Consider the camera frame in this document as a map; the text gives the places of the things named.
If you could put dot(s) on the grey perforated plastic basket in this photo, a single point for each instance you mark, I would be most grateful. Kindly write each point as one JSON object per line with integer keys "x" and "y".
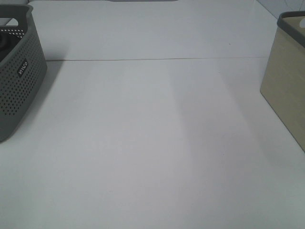
{"x": 22, "y": 66}

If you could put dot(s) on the beige plastic basket grey rim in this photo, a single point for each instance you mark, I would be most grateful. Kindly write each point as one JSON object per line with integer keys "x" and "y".
{"x": 283, "y": 84}

